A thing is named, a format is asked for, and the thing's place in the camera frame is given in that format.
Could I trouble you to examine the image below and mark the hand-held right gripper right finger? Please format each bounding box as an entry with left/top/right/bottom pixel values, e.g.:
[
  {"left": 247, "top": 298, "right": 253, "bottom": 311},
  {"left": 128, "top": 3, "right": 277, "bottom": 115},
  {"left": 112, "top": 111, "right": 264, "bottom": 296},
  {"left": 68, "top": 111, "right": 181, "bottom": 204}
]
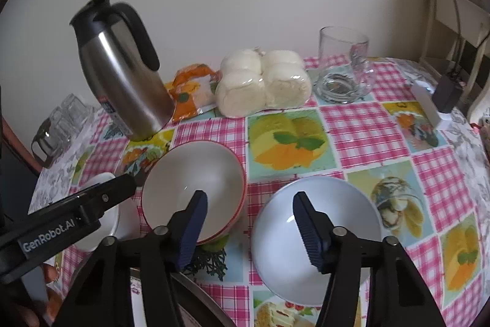
[{"left": 293, "top": 191, "right": 447, "bottom": 327}]

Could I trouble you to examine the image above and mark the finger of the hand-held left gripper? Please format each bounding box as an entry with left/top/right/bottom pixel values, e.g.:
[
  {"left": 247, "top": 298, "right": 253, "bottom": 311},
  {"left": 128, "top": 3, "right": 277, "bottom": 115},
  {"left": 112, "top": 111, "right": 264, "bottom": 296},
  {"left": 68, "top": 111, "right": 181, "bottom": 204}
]
[{"left": 74, "top": 174, "right": 137, "bottom": 225}]

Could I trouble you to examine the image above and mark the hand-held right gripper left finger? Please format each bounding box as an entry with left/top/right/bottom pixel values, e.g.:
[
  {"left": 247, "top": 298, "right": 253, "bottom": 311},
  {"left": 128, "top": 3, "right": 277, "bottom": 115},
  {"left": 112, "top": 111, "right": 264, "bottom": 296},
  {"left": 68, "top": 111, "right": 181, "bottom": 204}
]
[{"left": 59, "top": 190, "right": 209, "bottom": 327}]

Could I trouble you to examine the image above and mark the plain white bowl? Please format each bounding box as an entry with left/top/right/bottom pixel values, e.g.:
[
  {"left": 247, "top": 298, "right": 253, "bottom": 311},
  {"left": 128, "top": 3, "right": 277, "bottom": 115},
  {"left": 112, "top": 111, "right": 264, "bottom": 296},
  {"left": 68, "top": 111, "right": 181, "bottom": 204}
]
[{"left": 71, "top": 173, "right": 140, "bottom": 253}]

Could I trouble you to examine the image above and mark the light blue bowl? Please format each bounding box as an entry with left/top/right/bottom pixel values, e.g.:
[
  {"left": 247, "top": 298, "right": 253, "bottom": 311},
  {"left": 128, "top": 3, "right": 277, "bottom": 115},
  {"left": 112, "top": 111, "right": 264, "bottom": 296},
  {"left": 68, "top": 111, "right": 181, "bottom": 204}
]
[{"left": 251, "top": 176, "right": 383, "bottom": 306}]

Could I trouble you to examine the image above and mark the strawberry print bowl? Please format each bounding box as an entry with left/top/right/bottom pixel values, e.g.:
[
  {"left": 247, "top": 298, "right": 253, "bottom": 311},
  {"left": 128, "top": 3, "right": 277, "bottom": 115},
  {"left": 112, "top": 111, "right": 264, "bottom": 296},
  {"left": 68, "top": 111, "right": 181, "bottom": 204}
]
[{"left": 141, "top": 142, "right": 247, "bottom": 245}]

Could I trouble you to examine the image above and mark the person's left hand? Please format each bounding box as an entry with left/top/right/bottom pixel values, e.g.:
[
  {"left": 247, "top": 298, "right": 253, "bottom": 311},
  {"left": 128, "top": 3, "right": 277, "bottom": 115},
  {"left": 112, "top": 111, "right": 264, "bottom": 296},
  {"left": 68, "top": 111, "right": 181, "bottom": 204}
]
[{"left": 4, "top": 296, "right": 43, "bottom": 327}]

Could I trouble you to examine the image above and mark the brown chair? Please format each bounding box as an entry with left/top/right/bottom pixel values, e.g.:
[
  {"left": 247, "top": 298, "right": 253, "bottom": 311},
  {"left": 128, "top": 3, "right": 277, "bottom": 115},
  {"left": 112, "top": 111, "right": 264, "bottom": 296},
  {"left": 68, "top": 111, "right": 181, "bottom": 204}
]
[{"left": 0, "top": 116, "right": 43, "bottom": 174}]

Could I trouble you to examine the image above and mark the pink checkered tablecloth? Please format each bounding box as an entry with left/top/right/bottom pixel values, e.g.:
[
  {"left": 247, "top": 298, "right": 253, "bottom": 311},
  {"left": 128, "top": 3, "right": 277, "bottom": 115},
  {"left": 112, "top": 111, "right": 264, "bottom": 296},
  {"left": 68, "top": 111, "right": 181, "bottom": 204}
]
[{"left": 61, "top": 57, "right": 490, "bottom": 327}]

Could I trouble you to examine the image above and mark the stainless steel thermos jug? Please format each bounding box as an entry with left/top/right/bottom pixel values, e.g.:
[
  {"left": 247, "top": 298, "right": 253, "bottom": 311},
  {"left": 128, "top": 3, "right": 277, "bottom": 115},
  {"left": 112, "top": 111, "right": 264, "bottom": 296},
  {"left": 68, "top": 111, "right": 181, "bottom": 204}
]
[{"left": 70, "top": 0, "right": 175, "bottom": 142}]

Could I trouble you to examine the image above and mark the orange snack packet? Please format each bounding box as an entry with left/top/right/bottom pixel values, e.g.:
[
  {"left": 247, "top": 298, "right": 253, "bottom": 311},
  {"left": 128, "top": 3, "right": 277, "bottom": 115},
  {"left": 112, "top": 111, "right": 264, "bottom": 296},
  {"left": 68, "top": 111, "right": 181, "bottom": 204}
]
[{"left": 165, "top": 63, "right": 219, "bottom": 123}]

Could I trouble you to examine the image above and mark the clear glass mug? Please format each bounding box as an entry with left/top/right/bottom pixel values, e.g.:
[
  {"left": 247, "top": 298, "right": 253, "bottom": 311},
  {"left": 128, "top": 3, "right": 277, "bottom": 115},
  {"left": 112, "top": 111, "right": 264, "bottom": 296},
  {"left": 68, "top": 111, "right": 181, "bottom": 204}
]
[{"left": 314, "top": 26, "right": 378, "bottom": 105}]

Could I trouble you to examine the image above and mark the pack of white buns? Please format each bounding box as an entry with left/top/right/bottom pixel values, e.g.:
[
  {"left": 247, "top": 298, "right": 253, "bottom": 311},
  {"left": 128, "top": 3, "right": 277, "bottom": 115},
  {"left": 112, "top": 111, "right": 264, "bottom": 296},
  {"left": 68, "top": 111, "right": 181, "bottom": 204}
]
[{"left": 214, "top": 48, "right": 314, "bottom": 118}]

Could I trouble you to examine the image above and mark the white power strip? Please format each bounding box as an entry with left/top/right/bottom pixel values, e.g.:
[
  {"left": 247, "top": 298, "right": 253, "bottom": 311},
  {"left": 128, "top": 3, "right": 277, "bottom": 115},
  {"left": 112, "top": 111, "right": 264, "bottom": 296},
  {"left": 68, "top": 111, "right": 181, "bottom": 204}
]
[{"left": 409, "top": 80, "right": 454, "bottom": 131}]

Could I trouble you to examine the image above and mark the black power adapter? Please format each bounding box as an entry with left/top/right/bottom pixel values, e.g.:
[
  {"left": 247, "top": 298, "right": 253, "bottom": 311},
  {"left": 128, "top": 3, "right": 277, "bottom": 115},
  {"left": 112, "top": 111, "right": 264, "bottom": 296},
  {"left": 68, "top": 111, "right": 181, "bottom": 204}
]
[{"left": 432, "top": 73, "right": 464, "bottom": 114}]

